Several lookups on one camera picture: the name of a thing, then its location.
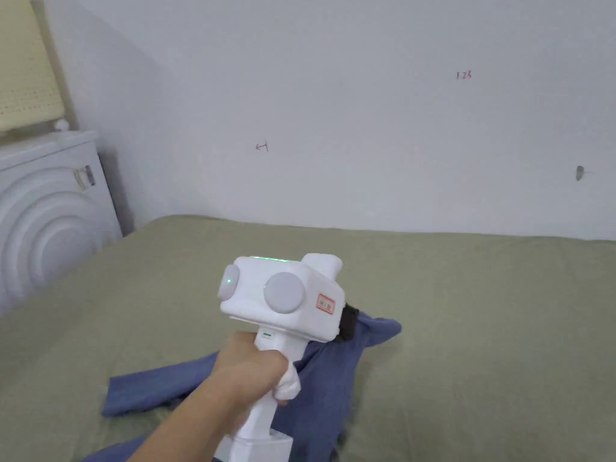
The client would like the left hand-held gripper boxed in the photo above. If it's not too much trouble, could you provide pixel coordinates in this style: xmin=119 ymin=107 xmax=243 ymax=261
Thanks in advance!
xmin=213 ymin=253 xmax=360 ymax=462

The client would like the person's left hand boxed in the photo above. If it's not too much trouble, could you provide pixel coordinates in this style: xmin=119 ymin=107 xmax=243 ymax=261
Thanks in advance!
xmin=192 ymin=331 xmax=289 ymax=436

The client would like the person's left forearm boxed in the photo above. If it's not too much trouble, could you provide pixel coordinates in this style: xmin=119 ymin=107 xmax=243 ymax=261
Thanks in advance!
xmin=126 ymin=384 xmax=241 ymax=462

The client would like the pale yellow curtain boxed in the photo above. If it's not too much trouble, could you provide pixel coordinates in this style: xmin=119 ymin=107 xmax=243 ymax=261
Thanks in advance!
xmin=0 ymin=0 xmax=78 ymax=135

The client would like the dark blue shirt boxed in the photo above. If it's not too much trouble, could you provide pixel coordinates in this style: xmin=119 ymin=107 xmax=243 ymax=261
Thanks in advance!
xmin=79 ymin=312 xmax=403 ymax=462

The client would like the bed with pale green sheet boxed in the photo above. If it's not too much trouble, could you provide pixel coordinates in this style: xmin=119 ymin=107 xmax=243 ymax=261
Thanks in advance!
xmin=0 ymin=214 xmax=616 ymax=462

